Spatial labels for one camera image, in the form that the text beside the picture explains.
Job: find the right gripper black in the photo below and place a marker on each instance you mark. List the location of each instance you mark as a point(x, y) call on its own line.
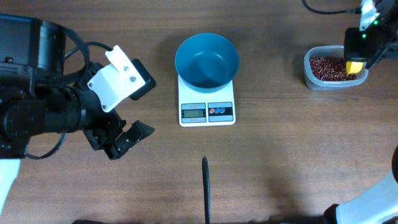
point(355, 50)

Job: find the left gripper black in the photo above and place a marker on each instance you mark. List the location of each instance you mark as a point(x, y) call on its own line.
point(104, 133)

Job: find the yellow plastic scoop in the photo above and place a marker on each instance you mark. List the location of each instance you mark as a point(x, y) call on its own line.
point(354, 67)

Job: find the white digital kitchen scale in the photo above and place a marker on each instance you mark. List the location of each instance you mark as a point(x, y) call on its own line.
point(199, 107)

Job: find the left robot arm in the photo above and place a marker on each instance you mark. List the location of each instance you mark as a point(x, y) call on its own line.
point(49, 84)

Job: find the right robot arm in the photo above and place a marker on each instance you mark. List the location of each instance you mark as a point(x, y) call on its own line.
point(379, 203)

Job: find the blue-grey plastic bowl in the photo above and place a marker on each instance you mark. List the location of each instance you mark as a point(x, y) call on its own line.
point(207, 62)

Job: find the clear plastic food container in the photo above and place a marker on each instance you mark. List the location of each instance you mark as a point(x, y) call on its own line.
point(314, 83)

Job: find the red adzuki beans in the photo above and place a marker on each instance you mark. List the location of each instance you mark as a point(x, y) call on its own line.
point(330, 69)

